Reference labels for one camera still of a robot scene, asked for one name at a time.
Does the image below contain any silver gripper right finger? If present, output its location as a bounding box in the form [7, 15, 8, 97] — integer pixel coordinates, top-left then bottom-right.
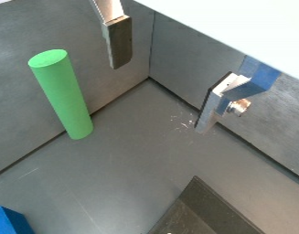
[194, 56, 281, 133]

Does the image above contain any blue foam shape board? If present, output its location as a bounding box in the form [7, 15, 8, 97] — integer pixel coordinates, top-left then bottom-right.
[0, 207, 35, 234]

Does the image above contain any green oval cylinder peg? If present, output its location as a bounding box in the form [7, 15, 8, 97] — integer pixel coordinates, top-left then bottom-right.
[28, 49, 92, 140]

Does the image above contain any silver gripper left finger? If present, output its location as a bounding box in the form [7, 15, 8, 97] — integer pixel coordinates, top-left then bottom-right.
[90, 0, 133, 69]

